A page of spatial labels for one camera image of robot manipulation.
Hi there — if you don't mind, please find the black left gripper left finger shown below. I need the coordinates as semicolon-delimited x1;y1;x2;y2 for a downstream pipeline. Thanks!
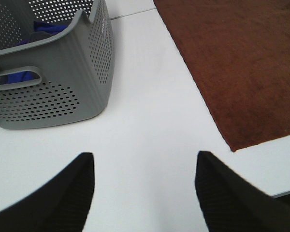
0;152;95;232

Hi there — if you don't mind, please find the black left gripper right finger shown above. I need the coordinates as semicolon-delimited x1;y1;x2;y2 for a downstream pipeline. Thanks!
195;151;290;232

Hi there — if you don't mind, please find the brown towel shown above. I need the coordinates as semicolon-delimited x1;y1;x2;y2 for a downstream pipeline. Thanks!
154;0;290;151

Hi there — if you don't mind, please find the grey perforated plastic basket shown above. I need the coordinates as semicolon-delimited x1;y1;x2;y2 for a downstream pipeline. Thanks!
0;0;115;129

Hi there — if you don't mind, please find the blue cloth in basket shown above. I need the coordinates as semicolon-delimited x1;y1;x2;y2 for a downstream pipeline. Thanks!
5;21;68;84

